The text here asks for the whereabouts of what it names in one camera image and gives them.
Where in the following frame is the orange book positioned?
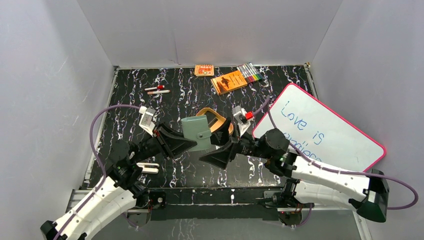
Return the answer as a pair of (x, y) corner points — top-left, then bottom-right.
(210, 70), (248, 95)

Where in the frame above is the set of coloured markers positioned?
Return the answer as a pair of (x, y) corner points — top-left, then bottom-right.
(236, 62), (265, 84)

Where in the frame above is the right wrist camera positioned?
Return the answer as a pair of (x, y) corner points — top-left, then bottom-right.
(232, 105), (255, 137)

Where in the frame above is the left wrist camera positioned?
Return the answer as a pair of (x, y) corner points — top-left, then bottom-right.
(138, 106), (156, 137)

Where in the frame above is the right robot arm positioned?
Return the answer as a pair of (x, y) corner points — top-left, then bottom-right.
(199, 127), (390, 223)

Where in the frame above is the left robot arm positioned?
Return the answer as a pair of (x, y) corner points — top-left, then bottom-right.
(40, 123), (198, 240)

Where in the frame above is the black base frame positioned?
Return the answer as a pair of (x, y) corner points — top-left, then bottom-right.
(127, 187), (307, 226)

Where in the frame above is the pink framed whiteboard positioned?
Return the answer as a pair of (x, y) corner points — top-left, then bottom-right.
(252, 83), (387, 172)

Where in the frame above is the mint green card holder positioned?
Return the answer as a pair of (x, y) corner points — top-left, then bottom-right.
(181, 115), (212, 152)

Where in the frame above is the red capped marker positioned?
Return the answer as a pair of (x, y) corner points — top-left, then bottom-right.
(144, 85), (165, 92)

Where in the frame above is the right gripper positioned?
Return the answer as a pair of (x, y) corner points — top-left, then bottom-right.
(199, 117), (271, 169)

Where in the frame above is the small orange card box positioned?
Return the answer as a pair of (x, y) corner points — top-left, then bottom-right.
(194, 64), (215, 77)

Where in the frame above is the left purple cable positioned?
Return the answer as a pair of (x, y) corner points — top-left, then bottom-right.
(52, 104), (142, 240)

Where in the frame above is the tan oval tray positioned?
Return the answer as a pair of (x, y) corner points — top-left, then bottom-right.
(195, 107), (227, 134)

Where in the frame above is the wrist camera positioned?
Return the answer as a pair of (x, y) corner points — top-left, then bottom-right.
(138, 106), (156, 137)
(232, 105), (255, 137)

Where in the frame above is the white pink marker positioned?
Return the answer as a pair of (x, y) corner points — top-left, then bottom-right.
(147, 90), (171, 95)

